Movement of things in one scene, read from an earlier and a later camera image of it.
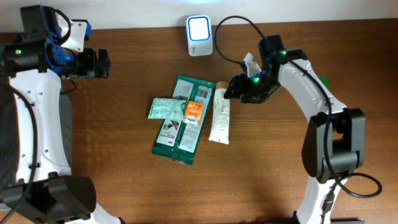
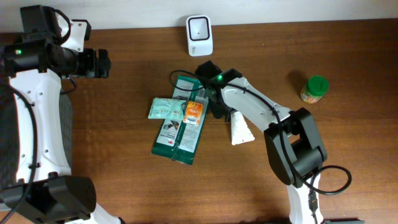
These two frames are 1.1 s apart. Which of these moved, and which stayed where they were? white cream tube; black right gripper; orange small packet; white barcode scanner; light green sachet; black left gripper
Moved: black right gripper; white cream tube
Stayed: white barcode scanner; light green sachet; orange small packet; black left gripper
